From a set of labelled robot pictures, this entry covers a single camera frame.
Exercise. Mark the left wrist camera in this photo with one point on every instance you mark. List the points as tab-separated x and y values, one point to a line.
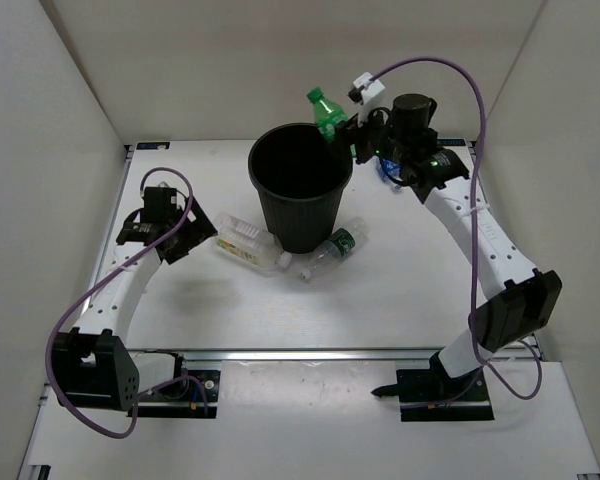
160	205

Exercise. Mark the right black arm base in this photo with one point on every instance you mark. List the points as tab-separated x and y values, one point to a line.
430	395

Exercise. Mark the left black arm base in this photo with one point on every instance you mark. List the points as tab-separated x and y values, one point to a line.
174	386

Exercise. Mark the green plastic bottle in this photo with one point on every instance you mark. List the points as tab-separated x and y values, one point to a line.
327	113

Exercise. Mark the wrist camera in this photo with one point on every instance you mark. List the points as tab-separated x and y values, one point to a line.
160	205
368	94

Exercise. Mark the black table label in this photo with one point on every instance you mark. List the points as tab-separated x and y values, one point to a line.
149	146
451	142

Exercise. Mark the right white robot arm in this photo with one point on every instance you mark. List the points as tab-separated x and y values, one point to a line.
519	297

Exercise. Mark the green label clear bottle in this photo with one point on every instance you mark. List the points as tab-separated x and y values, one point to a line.
332	252

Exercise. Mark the right black table label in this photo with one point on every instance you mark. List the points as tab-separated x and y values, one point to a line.
451	142

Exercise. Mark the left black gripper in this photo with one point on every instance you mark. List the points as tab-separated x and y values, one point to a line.
199	230

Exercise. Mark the black ribbed plastic bin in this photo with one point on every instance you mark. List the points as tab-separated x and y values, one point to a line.
300	179

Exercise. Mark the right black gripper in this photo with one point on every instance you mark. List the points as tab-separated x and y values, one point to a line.
353	134

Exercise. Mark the yellow label clear bottle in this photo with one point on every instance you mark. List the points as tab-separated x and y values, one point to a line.
255	246

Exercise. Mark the blue label clear bottle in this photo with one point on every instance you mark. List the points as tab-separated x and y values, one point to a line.
387	169

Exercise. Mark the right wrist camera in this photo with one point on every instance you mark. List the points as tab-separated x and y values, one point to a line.
368	94

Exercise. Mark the aluminium rail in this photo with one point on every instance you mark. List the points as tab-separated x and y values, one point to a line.
302	355

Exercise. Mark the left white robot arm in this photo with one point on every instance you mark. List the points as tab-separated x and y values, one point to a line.
91	363

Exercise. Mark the left black table label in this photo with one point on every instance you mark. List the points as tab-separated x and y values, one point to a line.
149	146

